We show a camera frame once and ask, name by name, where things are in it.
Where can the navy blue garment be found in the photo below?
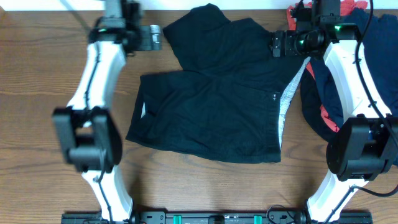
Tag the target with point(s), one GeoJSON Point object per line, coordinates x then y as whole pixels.
{"type": "Point", "coordinates": [380, 49]}

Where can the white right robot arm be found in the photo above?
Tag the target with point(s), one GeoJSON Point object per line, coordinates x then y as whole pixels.
{"type": "Point", "coordinates": [366, 144]}

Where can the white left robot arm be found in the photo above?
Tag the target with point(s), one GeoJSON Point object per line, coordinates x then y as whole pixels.
{"type": "Point", "coordinates": [87, 135]}

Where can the red garment in pile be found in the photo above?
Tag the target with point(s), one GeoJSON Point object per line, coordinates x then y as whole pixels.
{"type": "Point", "coordinates": [346, 9]}

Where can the black garment in pile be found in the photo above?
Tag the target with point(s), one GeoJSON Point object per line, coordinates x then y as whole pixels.
{"type": "Point", "coordinates": [311, 107]}

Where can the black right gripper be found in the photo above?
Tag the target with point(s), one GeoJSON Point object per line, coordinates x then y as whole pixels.
{"type": "Point", "coordinates": [289, 37]}

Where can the black shorts white waistband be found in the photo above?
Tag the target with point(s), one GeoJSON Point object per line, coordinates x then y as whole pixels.
{"type": "Point", "coordinates": [229, 100]}

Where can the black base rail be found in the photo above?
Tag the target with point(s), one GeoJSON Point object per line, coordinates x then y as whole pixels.
{"type": "Point", "coordinates": [215, 218]}

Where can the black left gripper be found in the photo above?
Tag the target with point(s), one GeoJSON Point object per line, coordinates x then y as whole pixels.
{"type": "Point", "coordinates": [150, 45]}

